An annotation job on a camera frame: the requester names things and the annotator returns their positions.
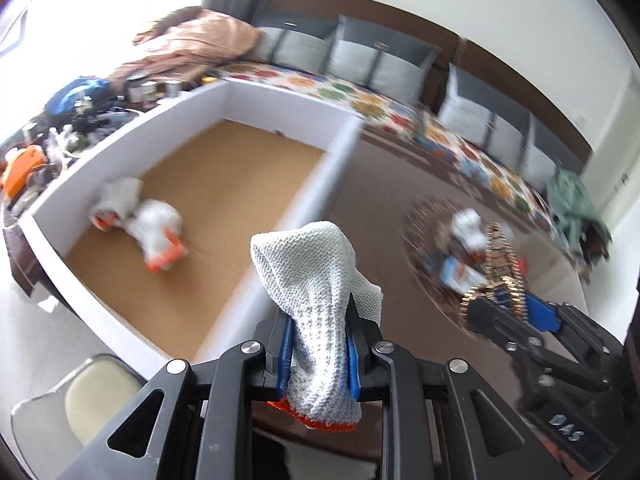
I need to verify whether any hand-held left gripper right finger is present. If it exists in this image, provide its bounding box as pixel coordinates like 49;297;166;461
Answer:
345;295;571;480

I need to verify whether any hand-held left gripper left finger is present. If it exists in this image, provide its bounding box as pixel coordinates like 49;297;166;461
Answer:
65;310;296;480

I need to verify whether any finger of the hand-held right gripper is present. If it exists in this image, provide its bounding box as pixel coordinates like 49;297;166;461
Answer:
465;296;545;357
524;294;627;392

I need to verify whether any blue white toothpaste box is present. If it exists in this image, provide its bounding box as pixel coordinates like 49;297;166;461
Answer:
440;255;488;293

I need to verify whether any brass bullet belt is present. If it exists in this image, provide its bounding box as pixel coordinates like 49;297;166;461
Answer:
460;222;528;318

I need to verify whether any white knit glove orange cuff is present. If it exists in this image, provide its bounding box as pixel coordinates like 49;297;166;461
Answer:
250;220;385;433
89;176;143;233
450;208;488;252
125;200;190;273

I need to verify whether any white cardboard box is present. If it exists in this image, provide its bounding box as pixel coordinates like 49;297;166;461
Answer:
20;80;363;386

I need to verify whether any dark brown bag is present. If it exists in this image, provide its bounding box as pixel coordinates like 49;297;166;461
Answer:
582;232;613;271

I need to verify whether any green crumpled cloth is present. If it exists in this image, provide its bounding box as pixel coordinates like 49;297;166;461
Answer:
545;167;613;256

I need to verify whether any floral crochet sofa cover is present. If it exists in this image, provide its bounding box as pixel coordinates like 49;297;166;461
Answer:
390;105;561;231
215;62;426;126

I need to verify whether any white cushioned chair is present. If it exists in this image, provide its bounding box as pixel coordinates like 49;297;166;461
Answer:
10;353;146;461

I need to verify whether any dark wooden side table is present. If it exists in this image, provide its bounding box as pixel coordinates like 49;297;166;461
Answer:
0;210;66;303

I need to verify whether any orange plastic item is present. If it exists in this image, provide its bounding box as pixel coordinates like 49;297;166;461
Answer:
2;145;46;198

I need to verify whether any pink crumpled blanket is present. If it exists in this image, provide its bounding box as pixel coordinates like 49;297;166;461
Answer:
107;6;263;93

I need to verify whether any blue bag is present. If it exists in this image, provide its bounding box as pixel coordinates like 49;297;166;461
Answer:
44;76;111;116

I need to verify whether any grey two-tone strapped pillow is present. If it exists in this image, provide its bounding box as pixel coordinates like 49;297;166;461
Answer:
520;115;571;193
440;62;536;156
327;15;443;96
255;25;336;73

